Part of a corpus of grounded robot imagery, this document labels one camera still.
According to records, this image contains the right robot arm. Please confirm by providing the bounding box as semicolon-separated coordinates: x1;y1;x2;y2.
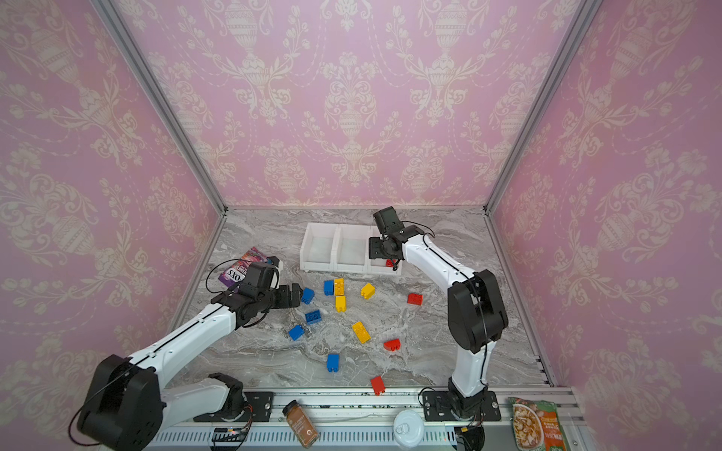
369;220;509;418

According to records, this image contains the blue studded lego centre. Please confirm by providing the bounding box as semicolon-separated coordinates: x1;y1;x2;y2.
305;309;323;325

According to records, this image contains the purple snack bag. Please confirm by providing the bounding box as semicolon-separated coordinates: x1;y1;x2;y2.
218;247;268;288

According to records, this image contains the blue lego beside yellow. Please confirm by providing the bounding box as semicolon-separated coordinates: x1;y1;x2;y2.
323;280;335;296

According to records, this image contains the small circuit board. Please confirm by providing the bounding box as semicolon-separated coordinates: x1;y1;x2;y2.
212;428;249;445

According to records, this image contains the yellow long lego upright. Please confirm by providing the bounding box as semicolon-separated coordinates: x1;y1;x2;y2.
334;278;345;297

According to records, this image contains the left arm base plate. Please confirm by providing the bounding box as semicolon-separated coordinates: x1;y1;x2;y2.
193;391;275;424

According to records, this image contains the blue lego bottom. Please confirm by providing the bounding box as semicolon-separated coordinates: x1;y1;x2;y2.
326;353;340;373

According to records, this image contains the brown spice jar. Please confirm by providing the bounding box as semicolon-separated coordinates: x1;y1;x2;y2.
282;400;319;449

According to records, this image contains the white three-compartment bin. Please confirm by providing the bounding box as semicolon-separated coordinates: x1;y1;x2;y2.
300;223;402;276

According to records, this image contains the green noodle packet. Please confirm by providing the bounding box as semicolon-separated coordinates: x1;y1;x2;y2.
510;398;569;451

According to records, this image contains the red square lego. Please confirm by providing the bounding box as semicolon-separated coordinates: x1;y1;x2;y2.
407;293;423;306

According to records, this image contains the yellow long lego lower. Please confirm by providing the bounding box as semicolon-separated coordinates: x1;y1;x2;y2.
352;321;370;344

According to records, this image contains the yellow square lego centre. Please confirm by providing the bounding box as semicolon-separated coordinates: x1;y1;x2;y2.
335;295;347;312

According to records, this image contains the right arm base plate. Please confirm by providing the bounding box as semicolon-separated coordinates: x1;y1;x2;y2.
419;389;502;422

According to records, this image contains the white round lid cup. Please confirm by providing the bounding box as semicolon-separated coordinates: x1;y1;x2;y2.
393;409;425;450

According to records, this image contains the aluminium front rail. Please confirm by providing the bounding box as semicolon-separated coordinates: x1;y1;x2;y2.
100;386;593;451

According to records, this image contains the red lego table edge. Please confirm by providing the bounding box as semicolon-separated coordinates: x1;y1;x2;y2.
370;376;385;396

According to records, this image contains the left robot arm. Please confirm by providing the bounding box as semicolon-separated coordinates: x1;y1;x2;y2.
68;261;304;450

